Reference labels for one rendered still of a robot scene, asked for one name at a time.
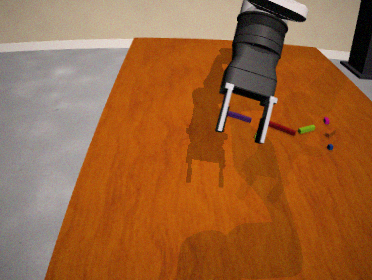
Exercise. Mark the dark red rod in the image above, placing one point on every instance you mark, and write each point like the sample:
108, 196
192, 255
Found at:
282, 128

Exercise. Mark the purple rod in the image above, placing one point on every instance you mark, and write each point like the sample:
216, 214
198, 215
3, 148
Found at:
239, 116

